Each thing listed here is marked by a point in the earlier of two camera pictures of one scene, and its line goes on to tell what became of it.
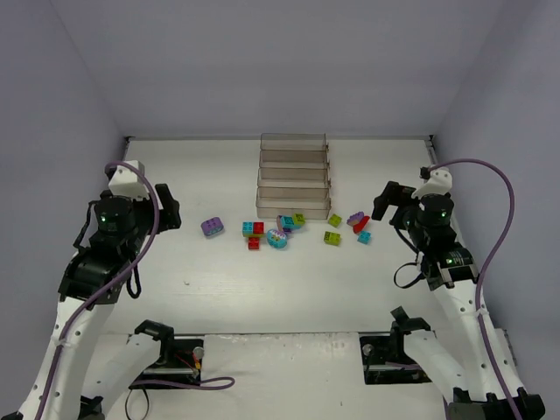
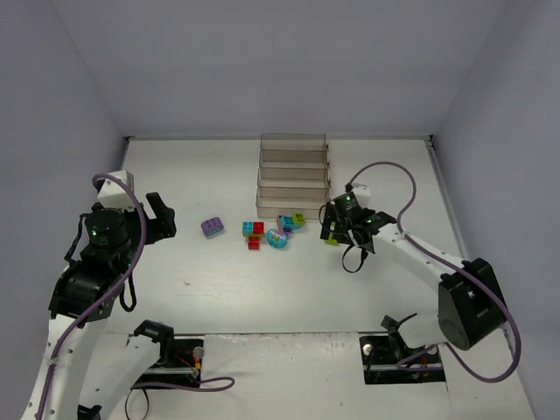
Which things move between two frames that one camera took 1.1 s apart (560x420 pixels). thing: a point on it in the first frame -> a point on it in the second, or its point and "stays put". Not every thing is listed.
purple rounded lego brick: [213, 227] stays put
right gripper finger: [393, 193] -> [329, 225]
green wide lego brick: [332, 238] stays put
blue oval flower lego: [276, 238] stays put
